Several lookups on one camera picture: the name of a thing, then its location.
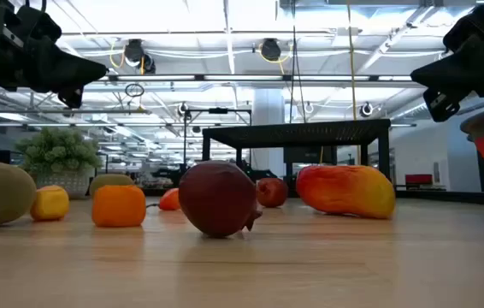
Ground black ceiling cable reel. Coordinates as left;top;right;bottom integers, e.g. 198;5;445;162
109;38;157;74
258;37;291;64

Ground orange persimmon fruit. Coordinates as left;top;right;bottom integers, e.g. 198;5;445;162
91;184;147;228

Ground black hanging cable ring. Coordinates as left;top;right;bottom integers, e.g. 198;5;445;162
124;82;145;98

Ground green plant in white pot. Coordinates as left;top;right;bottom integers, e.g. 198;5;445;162
14;127;104;200

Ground small red apple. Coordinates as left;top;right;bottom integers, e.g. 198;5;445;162
256;177;290;209

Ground black perforated metal stand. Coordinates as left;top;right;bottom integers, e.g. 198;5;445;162
202;118;393;207

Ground dark red pomegranate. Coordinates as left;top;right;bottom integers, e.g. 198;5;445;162
178;160;264;239

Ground black aluminium table frame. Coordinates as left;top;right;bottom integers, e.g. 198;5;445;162
391;189;484;208

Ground red box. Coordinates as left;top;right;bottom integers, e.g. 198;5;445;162
404;173;434;186

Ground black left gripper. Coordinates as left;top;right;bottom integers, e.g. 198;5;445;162
0;3;109;110

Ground red yellow mango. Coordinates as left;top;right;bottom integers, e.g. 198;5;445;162
296;164;397;220

